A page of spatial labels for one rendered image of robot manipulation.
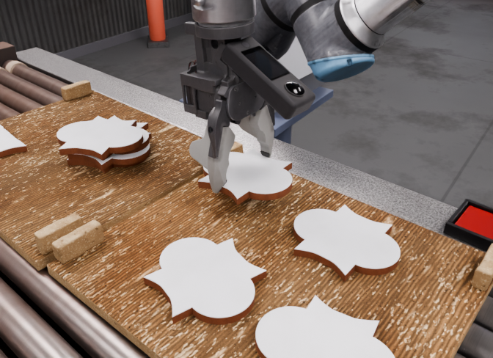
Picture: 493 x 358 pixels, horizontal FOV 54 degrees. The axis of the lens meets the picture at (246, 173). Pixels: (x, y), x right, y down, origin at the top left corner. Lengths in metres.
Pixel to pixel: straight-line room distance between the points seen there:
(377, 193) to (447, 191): 1.82
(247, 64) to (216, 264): 0.23
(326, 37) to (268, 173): 0.36
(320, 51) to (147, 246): 0.51
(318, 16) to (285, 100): 0.43
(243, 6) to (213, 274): 0.30
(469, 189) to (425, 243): 1.99
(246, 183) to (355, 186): 0.20
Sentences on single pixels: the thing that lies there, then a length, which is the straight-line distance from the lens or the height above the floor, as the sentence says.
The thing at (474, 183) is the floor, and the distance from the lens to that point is 2.69.
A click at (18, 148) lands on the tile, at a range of 0.87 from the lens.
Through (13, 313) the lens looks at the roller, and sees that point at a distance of 0.60.
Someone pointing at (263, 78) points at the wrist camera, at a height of 1.13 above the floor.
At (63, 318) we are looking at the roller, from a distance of 0.58.
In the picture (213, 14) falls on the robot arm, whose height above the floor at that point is 1.19.
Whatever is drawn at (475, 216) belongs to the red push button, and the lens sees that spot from 0.72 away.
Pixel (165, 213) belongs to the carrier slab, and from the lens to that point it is 0.66.
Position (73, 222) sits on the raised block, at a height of 0.96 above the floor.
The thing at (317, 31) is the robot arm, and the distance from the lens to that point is 0.94.
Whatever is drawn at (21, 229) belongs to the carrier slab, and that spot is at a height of 0.94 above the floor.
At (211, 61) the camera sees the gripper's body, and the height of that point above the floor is 1.12.
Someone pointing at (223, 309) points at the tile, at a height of 0.95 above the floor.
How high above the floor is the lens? 1.32
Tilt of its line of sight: 32 degrees down
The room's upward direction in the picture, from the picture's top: straight up
